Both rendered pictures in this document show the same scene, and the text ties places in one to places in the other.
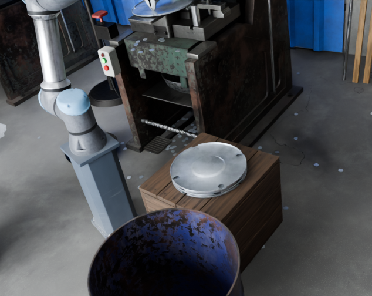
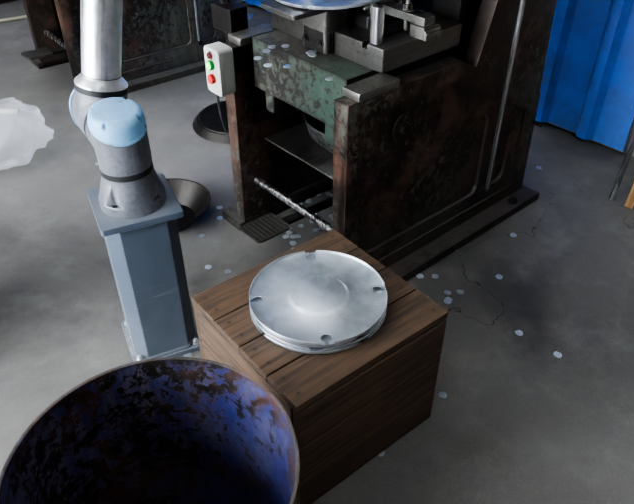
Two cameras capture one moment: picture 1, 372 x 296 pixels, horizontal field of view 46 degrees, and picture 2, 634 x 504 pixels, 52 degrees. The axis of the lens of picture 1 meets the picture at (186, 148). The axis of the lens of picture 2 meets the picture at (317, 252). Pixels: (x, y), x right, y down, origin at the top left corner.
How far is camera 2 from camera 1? 0.37 m
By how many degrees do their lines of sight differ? 5
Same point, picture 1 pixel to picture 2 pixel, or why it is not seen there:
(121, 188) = (173, 286)
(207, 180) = (307, 319)
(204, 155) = (319, 273)
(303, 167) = (495, 331)
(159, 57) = (299, 83)
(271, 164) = (430, 321)
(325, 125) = (555, 269)
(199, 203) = (280, 358)
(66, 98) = (105, 113)
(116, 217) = (156, 331)
